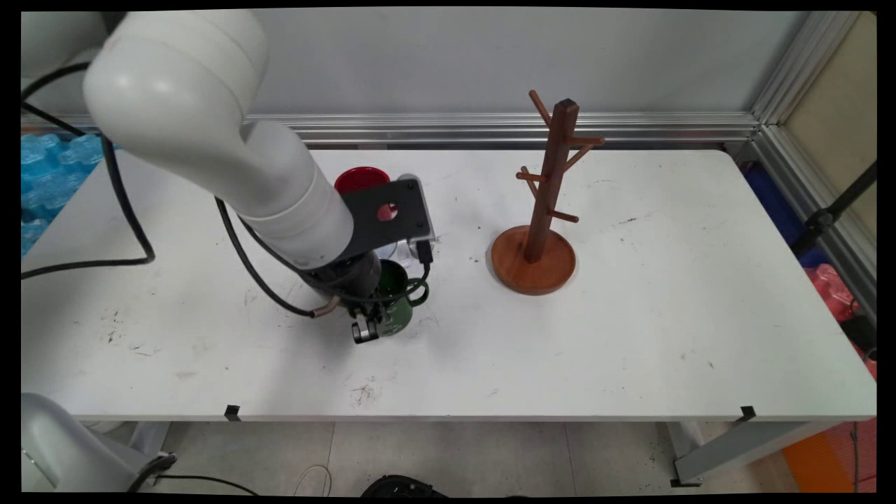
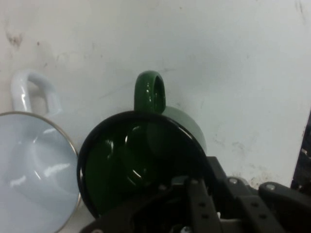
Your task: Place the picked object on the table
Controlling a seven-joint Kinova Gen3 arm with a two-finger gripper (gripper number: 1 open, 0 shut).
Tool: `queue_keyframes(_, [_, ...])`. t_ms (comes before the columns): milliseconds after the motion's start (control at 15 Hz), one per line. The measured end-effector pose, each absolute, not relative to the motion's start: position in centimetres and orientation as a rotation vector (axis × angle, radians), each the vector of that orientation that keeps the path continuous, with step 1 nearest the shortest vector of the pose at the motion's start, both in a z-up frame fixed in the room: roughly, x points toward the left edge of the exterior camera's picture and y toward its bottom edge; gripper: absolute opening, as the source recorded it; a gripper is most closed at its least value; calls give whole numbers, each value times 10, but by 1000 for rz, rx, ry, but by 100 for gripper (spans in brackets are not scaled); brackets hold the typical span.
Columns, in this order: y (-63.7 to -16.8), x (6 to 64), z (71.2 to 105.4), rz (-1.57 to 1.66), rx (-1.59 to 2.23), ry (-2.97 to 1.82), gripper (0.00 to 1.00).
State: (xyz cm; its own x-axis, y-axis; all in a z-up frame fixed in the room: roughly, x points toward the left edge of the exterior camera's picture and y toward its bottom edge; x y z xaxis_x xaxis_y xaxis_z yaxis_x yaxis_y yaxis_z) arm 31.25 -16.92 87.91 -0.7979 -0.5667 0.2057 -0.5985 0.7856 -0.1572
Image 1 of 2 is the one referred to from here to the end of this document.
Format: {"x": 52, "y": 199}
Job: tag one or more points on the aluminium side frame rail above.
{"x": 826, "y": 203}

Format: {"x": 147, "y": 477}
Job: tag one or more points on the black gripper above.
{"x": 350, "y": 280}

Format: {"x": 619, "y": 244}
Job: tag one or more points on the grey white robot base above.
{"x": 63, "y": 448}

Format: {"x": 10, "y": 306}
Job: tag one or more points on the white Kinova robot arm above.
{"x": 210, "y": 133}

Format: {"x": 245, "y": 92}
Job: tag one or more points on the upright aluminium frame post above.
{"x": 798, "y": 66}

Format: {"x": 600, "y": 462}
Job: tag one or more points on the black tripod leg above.
{"x": 833, "y": 206}

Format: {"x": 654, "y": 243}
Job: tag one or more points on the brown wooden mug tree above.
{"x": 533, "y": 269}

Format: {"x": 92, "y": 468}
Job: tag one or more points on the horizontal aluminium frame rail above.
{"x": 455, "y": 129}

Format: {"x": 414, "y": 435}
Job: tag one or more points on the blue bubble wrap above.
{"x": 56, "y": 175}

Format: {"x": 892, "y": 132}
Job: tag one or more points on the red plastic bag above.
{"x": 833, "y": 294}

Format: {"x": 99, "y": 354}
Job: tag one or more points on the orange box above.
{"x": 819, "y": 458}

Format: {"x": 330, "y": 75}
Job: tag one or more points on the green enamel mug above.
{"x": 399, "y": 318}

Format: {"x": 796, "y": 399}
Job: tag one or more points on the black table edge clip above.
{"x": 747, "y": 413}
{"x": 232, "y": 413}

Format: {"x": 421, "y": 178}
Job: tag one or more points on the grey table leg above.
{"x": 735, "y": 448}

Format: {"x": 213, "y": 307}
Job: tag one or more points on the blue plastic bag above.
{"x": 777, "y": 206}

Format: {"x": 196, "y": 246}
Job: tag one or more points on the red enamel mug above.
{"x": 357, "y": 180}

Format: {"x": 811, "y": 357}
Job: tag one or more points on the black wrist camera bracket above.
{"x": 399, "y": 227}

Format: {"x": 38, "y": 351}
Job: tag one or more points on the white enamel mug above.
{"x": 406, "y": 252}

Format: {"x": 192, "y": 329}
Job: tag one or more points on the black object on floor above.
{"x": 402, "y": 486}

